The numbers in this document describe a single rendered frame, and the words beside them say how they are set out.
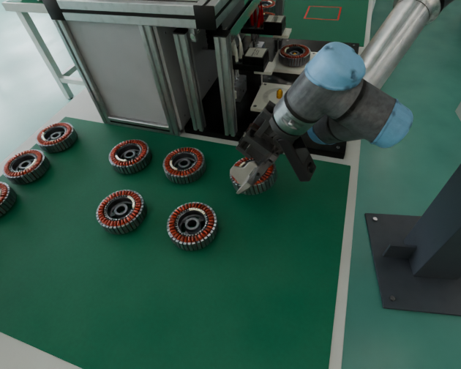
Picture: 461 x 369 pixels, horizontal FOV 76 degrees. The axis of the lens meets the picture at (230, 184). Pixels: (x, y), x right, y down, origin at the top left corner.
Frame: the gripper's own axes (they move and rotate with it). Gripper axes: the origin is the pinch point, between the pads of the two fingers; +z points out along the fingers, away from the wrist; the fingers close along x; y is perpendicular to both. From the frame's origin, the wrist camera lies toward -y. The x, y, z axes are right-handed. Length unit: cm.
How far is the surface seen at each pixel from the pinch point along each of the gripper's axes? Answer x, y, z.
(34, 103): -72, 162, 185
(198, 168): 1.8, 11.6, 8.2
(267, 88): -38.6, 8.4, 6.6
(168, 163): 3.7, 18.8, 11.7
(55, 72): -87, 150, 149
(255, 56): -32.2, 16.5, -4.8
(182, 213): 15.8, 8.5, 6.2
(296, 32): -89, 11, 12
